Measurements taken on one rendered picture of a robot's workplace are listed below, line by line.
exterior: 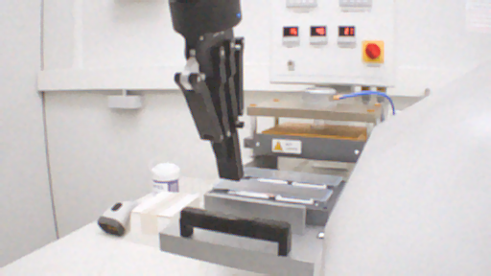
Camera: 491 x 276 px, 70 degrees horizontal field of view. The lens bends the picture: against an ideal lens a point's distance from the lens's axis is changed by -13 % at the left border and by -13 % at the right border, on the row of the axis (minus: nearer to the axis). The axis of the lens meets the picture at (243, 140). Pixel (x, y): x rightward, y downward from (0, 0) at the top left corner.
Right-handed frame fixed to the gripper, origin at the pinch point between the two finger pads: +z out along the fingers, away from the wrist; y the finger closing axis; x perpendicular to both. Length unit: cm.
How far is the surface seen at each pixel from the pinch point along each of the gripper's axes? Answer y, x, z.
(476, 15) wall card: -106, 43, 6
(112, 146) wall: -75, -103, 61
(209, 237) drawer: 5.0, -2.0, 10.3
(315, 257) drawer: 5.1, 12.6, 9.6
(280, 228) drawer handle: 5.0, 8.3, 5.9
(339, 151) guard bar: -28.5, 8.3, 16.7
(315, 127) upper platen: -37.4, 1.1, 17.3
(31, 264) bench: 8, -55, 36
